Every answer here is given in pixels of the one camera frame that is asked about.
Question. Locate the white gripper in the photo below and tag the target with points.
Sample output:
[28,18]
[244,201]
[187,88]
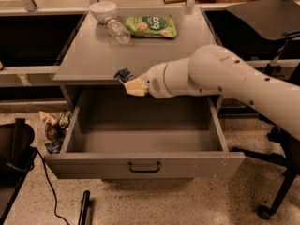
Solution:
[155,80]

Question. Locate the dark blue rxbar wrapper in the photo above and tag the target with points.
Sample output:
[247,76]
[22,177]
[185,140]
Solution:
[124,75]

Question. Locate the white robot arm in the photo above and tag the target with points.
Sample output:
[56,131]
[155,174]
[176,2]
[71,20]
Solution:
[214,70]

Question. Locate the grey cabinet with top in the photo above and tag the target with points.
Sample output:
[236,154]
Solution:
[86,72]

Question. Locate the grey open top drawer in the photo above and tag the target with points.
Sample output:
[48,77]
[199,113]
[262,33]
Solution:
[187,140]

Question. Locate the clear plastic water bottle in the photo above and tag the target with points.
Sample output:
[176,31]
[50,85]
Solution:
[117,30]

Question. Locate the green snack bag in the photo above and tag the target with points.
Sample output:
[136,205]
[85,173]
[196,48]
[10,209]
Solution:
[151,26]

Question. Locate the white bowl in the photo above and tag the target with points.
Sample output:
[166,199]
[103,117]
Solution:
[103,10]

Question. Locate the pile of snack packets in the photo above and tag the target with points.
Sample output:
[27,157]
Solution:
[55,129]

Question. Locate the wooden stick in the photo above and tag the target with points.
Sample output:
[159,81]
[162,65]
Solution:
[173,1]

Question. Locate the black bar on floor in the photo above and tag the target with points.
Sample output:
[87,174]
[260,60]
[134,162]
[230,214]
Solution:
[84,217]

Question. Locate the black office chair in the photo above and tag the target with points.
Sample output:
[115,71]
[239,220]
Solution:
[276,100]

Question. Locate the black drawer handle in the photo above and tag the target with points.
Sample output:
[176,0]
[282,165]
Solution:
[144,168]

